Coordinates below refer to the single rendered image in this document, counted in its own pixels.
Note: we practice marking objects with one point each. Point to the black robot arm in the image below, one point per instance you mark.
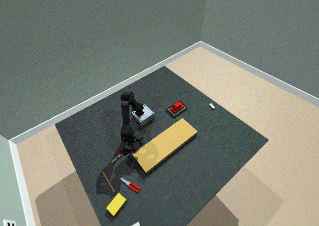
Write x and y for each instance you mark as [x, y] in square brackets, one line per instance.
[126, 130]

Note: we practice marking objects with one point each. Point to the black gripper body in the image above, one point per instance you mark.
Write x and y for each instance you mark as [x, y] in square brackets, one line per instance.
[137, 137]

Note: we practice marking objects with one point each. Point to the tan panel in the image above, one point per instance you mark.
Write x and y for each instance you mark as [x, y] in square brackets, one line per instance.
[162, 146]

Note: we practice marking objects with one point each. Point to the yellow rectangular block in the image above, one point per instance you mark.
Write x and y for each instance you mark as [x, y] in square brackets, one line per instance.
[116, 204]

